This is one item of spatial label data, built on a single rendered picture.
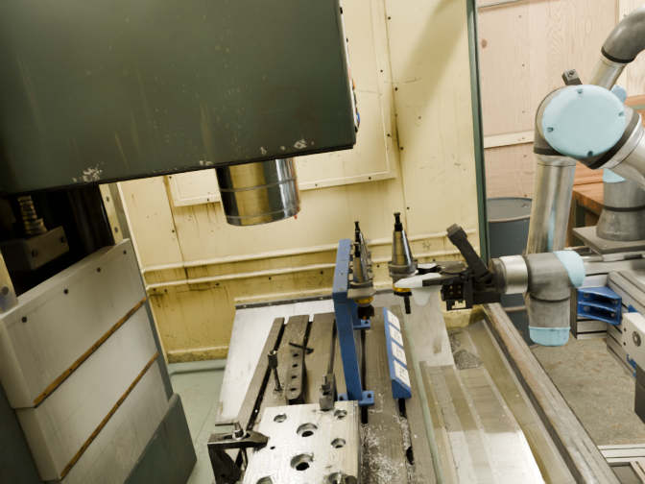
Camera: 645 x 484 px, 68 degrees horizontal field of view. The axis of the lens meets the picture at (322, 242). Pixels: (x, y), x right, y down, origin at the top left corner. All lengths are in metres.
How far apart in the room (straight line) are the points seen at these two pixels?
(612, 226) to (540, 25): 2.22
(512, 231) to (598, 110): 2.13
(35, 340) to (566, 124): 1.02
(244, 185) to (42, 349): 0.49
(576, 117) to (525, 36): 2.74
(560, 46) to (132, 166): 3.18
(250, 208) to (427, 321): 1.24
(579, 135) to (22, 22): 0.94
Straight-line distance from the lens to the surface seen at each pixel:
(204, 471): 1.72
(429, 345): 1.92
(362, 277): 1.23
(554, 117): 0.92
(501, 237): 3.01
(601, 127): 0.93
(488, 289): 1.02
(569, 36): 3.73
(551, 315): 1.05
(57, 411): 1.10
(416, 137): 1.95
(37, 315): 1.05
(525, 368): 1.66
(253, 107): 0.82
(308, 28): 0.81
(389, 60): 1.94
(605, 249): 1.60
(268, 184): 0.89
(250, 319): 2.14
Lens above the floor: 1.68
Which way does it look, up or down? 16 degrees down
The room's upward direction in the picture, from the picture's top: 9 degrees counter-clockwise
